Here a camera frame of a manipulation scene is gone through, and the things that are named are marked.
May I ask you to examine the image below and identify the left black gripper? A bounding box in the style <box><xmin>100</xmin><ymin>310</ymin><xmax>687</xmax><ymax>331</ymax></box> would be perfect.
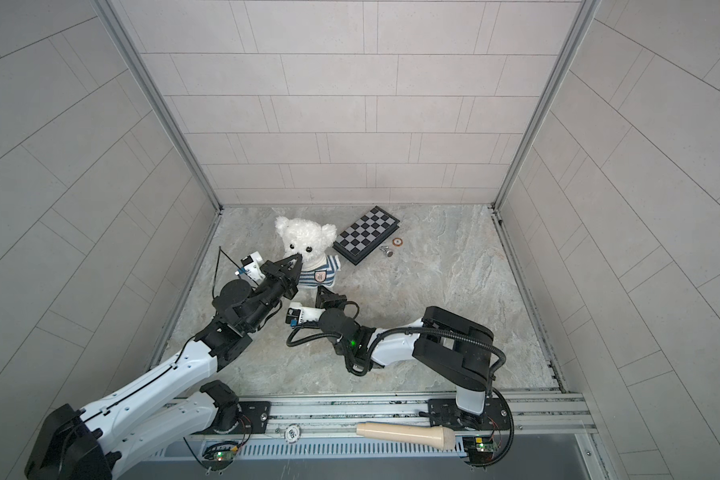
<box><xmin>240</xmin><ymin>254</ymin><xmax>305</xmax><ymax>334</ymax></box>

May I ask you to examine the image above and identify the white teddy bear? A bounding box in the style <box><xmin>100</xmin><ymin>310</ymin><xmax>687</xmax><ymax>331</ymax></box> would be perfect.
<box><xmin>275</xmin><ymin>216</ymin><xmax>337</xmax><ymax>272</ymax></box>

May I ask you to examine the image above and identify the blue white striped sweater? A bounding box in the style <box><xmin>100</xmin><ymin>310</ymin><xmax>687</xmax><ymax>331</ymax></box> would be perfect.
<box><xmin>298</xmin><ymin>255</ymin><xmax>341</xmax><ymax>289</ymax></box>

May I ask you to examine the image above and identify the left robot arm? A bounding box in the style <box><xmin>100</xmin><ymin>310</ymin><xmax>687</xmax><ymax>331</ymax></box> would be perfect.
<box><xmin>24</xmin><ymin>253</ymin><xmax>302</xmax><ymax>479</ymax></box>

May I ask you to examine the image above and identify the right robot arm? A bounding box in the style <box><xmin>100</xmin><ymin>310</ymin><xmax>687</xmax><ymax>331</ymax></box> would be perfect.
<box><xmin>315</xmin><ymin>286</ymin><xmax>514</xmax><ymax>431</ymax></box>

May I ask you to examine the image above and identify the black folded chess board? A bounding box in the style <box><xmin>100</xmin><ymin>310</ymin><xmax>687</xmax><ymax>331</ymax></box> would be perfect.
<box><xmin>333</xmin><ymin>206</ymin><xmax>400</xmax><ymax>265</ymax></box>

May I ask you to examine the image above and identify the white round knob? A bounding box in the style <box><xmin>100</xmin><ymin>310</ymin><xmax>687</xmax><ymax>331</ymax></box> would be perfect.
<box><xmin>284</xmin><ymin>424</ymin><xmax>301</xmax><ymax>444</ymax></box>

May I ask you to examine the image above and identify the right green circuit board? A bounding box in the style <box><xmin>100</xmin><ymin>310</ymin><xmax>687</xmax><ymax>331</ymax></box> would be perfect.
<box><xmin>461</xmin><ymin>436</ymin><xmax>497</xmax><ymax>467</ymax></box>

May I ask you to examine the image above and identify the green circuit board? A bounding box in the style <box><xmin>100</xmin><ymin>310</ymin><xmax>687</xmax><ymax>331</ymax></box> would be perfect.
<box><xmin>202</xmin><ymin>441</ymin><xmax>241</xmax><ymax>471</ymax></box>
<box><xmin>461</xmin><ymin>436</ymin><xmax>497</xmax><ymax>467</ymax></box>

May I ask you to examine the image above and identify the left green circuit board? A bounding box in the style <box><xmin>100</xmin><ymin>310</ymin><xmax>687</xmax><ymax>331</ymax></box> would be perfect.
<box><xmin>202</xmin><ymin>441</ymin><xmax>241</xmax><ymax>471</ymax></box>

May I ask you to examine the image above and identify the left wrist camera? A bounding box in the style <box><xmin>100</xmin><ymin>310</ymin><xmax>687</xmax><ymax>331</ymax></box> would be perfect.
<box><xmin>236</xmin><ymin>251</ymin><xmax>265</xmax><ymax>285</ymax></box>

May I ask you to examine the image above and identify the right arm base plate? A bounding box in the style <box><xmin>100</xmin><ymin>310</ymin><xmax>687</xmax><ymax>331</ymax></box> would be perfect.
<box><xmin>426</xmin><ymin>396</ymin><xmax>514</xmax><ymax>432</ymax></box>

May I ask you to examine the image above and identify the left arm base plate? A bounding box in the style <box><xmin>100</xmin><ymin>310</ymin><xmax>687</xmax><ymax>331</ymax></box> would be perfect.
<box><xmin>210</xmin><ymin>401</ymin><xmax>272</xmax><ymax>435</ymax></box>

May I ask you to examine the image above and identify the beige handle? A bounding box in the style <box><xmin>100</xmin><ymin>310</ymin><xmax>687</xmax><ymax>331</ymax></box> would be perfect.
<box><xmin>356</xmin><ymin>422</ymin><xmax>456</xmax><ymax>450</ymax></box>

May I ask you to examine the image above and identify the aluminium mounting rail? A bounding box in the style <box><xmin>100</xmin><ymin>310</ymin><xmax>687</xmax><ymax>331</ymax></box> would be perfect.
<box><xmin>233</xmin><ymin>392</ymin><xmax>598</xmax><ymax>442</ymax></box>

